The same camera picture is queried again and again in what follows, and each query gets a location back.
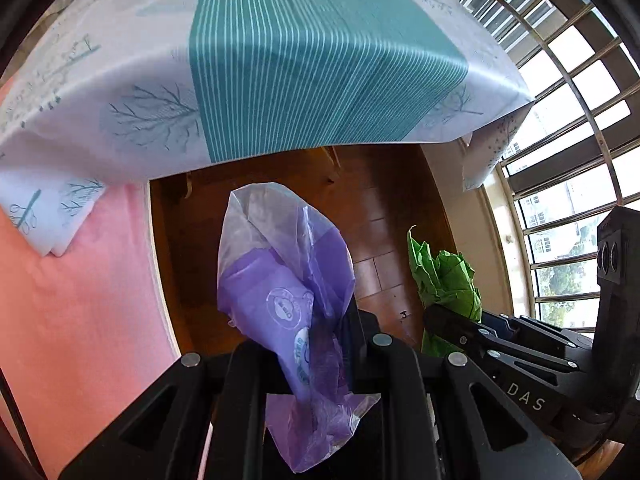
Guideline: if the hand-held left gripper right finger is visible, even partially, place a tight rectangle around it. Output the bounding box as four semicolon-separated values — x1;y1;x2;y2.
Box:
345;300;585;480

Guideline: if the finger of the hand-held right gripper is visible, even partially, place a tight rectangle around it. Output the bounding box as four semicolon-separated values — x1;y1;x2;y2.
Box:
422;302;583;377
482;310;596;357

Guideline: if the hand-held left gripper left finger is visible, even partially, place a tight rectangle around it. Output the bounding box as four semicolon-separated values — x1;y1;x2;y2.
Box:
57;341;289;480

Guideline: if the green plastic bag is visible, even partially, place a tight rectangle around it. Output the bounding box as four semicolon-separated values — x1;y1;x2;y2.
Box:
406;225;483;358

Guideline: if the purple plastic bag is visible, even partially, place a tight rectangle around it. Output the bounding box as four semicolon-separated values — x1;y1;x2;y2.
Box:
216;182;382;473

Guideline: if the white bed base trim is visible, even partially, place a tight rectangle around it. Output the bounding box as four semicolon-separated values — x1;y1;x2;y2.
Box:
148;182;183;358

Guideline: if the metal window grille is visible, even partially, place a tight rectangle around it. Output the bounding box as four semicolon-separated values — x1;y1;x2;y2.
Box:
422;0;640;333

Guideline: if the pink cloth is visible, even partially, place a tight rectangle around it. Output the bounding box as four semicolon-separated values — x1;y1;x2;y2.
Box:
0;80;213;480

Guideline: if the teal striped printed tablecloth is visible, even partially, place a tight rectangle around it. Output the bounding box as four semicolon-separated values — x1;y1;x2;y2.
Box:
0;0;536;258

